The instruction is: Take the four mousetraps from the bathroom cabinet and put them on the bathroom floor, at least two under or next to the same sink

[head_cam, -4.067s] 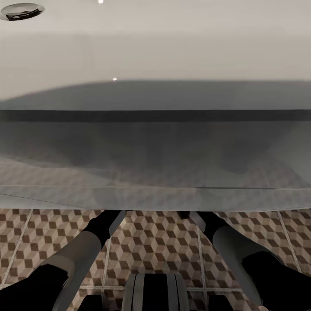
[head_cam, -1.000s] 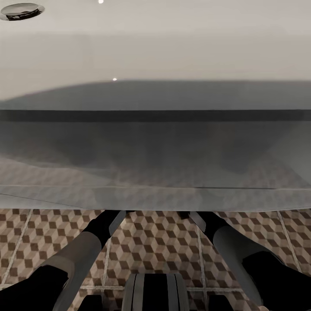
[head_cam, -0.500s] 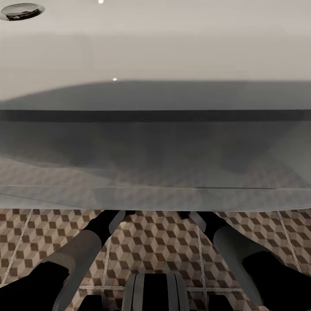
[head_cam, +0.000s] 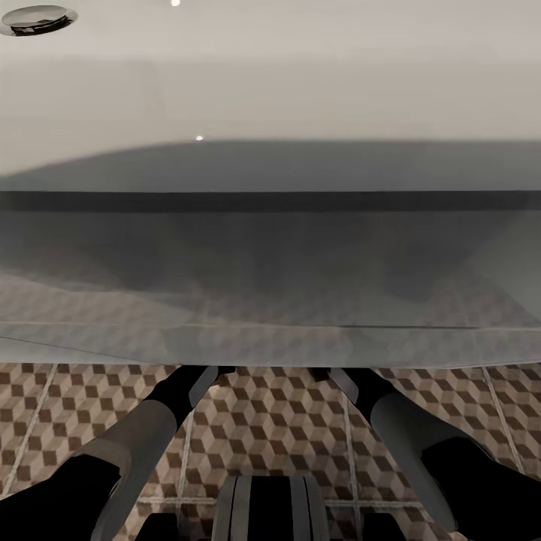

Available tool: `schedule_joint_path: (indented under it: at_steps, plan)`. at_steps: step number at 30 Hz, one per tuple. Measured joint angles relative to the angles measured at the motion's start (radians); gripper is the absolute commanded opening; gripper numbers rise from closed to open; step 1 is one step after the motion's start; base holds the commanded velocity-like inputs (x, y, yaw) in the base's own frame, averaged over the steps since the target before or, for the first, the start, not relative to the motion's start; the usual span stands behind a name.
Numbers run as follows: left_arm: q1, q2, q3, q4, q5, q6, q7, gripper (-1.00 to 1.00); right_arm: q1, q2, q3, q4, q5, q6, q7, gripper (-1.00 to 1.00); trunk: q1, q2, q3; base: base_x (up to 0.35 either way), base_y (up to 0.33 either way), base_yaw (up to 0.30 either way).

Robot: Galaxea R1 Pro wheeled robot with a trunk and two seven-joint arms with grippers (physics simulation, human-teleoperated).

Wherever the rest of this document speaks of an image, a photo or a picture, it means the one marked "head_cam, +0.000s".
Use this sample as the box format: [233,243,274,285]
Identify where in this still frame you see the robot trunk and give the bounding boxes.
[211,476,330,541]

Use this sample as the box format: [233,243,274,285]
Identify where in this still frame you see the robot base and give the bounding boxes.
[135,513,405,541]

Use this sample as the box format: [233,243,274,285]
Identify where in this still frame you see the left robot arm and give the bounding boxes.
[0,365,236,541]

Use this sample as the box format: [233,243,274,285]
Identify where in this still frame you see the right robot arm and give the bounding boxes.
[329,367,541,541]

